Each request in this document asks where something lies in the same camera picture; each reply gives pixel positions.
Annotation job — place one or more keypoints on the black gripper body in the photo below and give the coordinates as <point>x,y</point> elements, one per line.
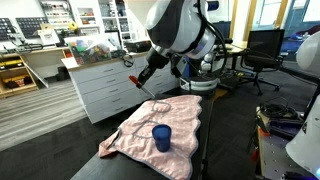
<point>156,61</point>

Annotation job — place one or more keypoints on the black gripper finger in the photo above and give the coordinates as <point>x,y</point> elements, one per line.
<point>150,79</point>
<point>142,79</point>

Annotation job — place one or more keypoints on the blue plastic cup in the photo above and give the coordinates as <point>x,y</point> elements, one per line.
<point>162,138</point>

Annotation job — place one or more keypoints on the black headphones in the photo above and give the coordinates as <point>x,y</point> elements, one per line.
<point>128,60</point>

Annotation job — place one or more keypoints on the black desktop device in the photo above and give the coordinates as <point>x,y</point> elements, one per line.
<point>138,46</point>

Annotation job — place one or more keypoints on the white drawer cabinet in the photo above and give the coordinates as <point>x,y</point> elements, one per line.
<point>110,90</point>

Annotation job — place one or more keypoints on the white mobile robot blue head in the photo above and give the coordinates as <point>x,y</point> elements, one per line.
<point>200,83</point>

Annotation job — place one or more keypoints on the pink dotted bib cloth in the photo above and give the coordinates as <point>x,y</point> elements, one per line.
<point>180,120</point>

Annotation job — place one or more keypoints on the clear bin of coloured items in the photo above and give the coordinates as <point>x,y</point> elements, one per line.
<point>88,50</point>

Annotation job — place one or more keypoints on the dark desk monitor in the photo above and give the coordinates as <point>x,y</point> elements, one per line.
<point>224,30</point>

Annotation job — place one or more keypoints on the white paper sheet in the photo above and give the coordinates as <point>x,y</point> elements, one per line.
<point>69,62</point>

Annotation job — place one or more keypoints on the wooden workbench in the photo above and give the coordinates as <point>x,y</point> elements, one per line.
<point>40,55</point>

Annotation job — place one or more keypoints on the white leaning board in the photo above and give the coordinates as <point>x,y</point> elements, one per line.
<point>36,75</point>

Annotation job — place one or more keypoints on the black mesh office chair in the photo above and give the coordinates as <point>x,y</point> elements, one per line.
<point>266,41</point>

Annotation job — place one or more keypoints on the black tool pegboard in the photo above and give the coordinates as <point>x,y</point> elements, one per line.
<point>31,26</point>

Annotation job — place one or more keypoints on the metal breadboard robot table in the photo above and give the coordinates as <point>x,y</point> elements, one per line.
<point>273,156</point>

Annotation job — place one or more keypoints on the white picture frame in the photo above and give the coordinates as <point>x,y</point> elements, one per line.
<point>48,36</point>

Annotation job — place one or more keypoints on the wall parts shelf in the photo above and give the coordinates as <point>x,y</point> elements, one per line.
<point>56,13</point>

